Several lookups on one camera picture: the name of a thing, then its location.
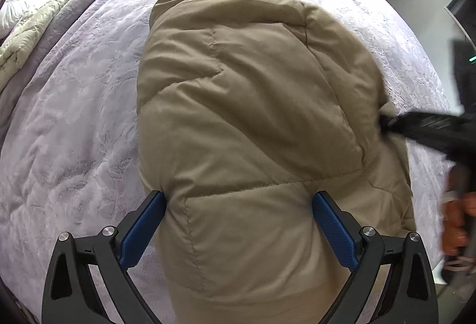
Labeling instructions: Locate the cream quilted blanket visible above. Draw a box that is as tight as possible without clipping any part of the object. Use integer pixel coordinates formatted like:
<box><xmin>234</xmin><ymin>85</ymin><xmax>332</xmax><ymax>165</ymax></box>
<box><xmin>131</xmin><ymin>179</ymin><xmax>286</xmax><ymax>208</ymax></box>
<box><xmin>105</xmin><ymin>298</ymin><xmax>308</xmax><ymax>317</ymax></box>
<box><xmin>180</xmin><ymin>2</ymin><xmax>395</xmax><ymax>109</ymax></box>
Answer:
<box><xmin>0</xmin><ymin>0</ymin><xmax>80</xmax><ymax>94</ymax></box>

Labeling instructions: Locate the tan puffer jacket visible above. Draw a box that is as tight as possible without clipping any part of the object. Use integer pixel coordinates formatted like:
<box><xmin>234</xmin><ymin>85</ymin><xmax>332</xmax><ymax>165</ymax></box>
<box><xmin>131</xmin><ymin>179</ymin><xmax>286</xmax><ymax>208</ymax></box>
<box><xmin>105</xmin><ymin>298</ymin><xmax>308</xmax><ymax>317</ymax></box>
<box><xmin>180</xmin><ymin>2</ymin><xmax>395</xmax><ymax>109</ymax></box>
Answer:
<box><xmin>136</xmin><ymin>0</ymin><xmax>417</xmax><ymax>324</ymax></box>

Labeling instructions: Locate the bed with lilac quilted bedspread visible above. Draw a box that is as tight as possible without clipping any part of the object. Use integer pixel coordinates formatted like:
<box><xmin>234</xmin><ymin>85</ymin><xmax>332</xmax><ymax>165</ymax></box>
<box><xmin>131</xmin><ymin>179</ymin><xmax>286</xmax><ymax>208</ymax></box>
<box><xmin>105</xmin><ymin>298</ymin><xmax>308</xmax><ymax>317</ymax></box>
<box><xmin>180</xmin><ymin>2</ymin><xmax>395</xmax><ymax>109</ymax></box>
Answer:
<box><xmin>0</xmin><ymin>0</ymin><xmax>452</xmax><ymax>324</ymax></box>

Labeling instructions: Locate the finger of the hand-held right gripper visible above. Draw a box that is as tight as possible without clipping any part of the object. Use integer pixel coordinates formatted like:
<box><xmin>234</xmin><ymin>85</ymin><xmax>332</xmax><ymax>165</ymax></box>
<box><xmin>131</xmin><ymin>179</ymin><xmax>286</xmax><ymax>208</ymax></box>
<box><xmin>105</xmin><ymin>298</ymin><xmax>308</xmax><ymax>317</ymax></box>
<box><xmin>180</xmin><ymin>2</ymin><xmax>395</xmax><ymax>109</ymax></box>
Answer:
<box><xmin>378</xmin><ymin>111</ymin><xmax>464</xmax><ymax>162</ymax></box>

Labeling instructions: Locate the person's right hand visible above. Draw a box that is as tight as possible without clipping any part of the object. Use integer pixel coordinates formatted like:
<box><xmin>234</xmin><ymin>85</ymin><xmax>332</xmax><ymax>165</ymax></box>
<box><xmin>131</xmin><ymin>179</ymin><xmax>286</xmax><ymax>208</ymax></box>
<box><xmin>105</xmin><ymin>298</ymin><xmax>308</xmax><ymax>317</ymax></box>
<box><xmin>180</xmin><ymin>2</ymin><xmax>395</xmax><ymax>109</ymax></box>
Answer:
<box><xmin>441</xmin><ymin>166</ymin><xmax>476</xmax><ymax>258</ymax></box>

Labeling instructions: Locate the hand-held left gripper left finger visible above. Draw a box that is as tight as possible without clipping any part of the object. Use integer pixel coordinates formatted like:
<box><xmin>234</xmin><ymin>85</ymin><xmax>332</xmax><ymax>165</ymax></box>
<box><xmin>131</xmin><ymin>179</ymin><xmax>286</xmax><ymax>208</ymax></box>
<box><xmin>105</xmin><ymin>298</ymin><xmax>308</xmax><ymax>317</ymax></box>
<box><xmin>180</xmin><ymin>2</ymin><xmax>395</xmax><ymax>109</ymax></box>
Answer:
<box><xmin>42</xmin><ymin>191</ymin><xmax>166</xmax><ymax>324</ymax></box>

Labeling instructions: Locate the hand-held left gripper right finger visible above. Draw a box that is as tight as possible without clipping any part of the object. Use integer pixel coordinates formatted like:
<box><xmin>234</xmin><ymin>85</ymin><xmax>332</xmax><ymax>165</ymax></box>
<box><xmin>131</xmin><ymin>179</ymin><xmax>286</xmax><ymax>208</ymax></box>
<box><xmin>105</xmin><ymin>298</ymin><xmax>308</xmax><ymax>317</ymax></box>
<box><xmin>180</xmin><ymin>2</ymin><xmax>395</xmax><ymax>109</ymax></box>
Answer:
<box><xmin>312</xmin><ymin>191</ymin><xmax>437</xmax><ymax>324</ymax></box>

